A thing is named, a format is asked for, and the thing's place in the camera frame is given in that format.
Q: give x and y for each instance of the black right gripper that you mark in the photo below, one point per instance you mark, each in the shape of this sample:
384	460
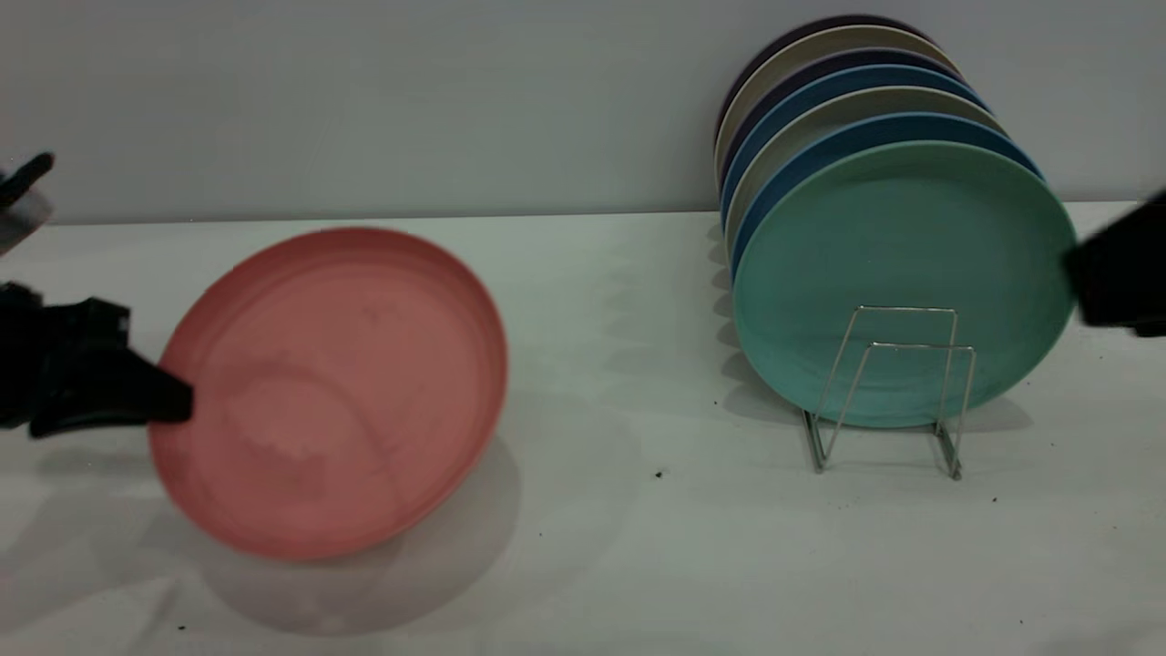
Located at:
1125	273

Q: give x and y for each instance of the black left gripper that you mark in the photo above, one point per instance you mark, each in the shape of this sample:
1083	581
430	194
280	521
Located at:
55	355

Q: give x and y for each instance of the pink round plate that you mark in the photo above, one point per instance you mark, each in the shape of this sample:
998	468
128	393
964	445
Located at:
364	364

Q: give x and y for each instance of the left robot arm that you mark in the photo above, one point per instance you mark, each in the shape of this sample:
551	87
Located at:
23	182

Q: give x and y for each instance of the green round plate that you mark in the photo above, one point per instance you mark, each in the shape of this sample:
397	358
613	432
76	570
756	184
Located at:
911	237

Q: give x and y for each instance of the blue round plate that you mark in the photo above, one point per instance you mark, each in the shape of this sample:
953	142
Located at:
865	75
911	126

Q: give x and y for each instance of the beige round plate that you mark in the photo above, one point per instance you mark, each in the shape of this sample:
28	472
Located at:
874	100
838	36

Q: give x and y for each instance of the dark navy round plate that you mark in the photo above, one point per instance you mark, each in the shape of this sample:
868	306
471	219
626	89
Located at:
847	56

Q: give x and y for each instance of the dark purple round plate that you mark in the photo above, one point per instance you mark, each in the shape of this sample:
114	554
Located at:
783	42

